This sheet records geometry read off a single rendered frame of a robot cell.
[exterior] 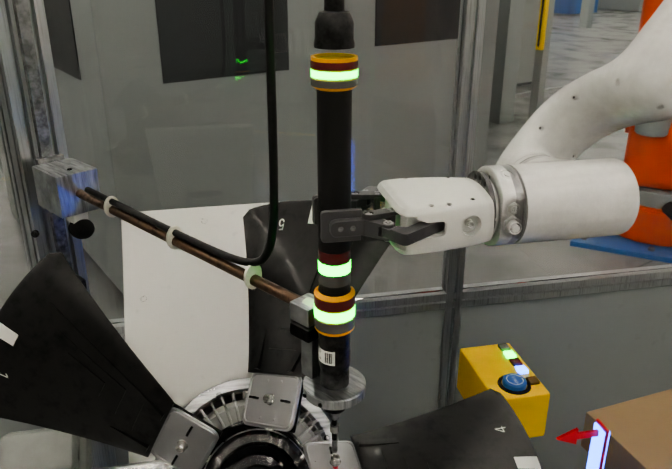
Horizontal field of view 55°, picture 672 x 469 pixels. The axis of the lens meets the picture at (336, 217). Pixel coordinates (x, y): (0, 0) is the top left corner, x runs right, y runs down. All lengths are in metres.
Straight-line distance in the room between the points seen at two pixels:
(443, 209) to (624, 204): 0.20
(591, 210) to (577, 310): 1.08
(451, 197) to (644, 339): 1.35
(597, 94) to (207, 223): 0.63
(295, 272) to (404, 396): 0.93
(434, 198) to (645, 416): 0.76
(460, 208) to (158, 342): 0.57
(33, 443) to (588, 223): 0.74
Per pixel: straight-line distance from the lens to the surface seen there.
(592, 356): 1.89
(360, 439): 0.86
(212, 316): 1.05
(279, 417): 0.80
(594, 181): 0.71
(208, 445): 0.80
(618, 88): 0.74
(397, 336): 1.61
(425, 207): 0.62
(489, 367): 1.21
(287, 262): 0.85
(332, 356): 0.70
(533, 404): 1.17
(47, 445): 0.98
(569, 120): 0.79
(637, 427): 1.27
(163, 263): 1.07
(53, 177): 1.12
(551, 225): 0.69
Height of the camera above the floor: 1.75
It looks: 22 degrees down
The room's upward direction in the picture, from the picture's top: straight up
